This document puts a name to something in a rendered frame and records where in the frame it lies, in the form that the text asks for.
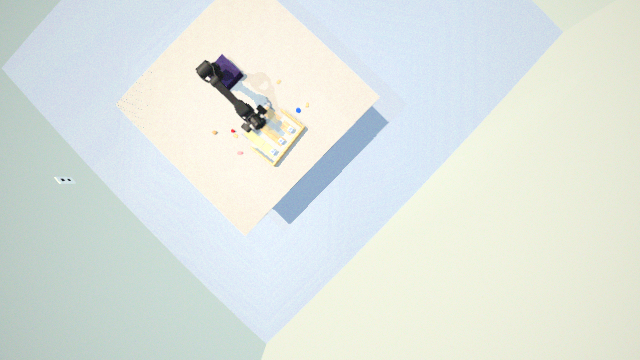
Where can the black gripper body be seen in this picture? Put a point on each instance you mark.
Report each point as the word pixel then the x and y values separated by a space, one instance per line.
pixel 262 111

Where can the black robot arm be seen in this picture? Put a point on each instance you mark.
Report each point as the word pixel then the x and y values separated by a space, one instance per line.
pixel 213 71

